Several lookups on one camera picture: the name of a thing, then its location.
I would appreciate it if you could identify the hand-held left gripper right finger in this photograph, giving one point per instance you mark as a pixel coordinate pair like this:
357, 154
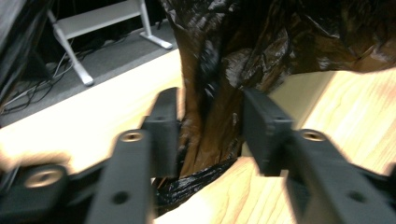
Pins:
311, 174

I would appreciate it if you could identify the black plastic trash bag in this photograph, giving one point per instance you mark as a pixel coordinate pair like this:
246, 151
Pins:
264, 37

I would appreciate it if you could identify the dark curtain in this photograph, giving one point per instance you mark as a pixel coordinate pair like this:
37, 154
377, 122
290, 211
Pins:
15, 46

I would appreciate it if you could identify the white metal stand frame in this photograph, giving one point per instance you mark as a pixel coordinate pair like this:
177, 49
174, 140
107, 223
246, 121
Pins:
93, 21

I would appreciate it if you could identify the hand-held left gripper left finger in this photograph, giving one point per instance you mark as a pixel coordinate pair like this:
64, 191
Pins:
130, 174

